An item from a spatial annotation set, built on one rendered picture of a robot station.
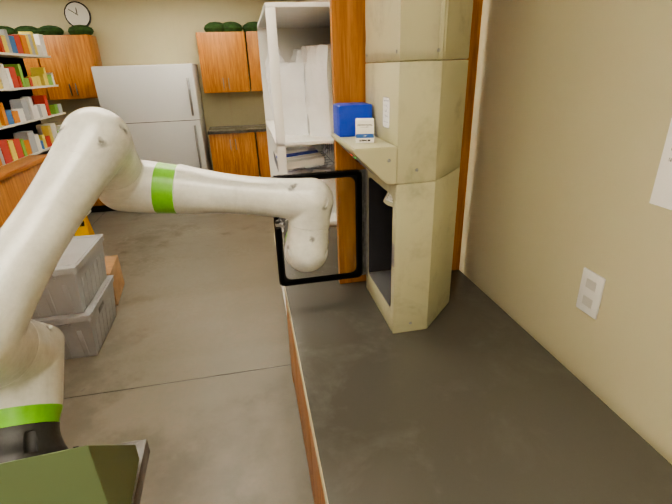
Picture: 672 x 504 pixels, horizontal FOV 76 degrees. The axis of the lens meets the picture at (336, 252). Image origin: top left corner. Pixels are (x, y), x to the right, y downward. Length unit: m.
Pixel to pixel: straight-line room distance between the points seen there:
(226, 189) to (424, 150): 0.52
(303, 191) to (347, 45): 0.62
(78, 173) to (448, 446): 0.91
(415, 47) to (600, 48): 0.41
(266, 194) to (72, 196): 0.38
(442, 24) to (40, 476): 1.19
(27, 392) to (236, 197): 0.53
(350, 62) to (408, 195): 0.51
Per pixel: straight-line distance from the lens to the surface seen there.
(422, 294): 1.34
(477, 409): 1.15
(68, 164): 0.90
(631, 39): 1.18
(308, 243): 1.03
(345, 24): 1.49
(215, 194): 1.02
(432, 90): 1.18
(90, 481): 0.87
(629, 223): 1.16
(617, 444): 1.18
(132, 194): 1.05
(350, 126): 1.33
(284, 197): 1.01
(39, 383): 0.96
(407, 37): 1.15
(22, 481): 0.88
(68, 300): 3.15
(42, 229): 0.87
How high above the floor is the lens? 1.70
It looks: 23 degrees down
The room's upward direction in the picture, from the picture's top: 2 degrees counter-clockwise
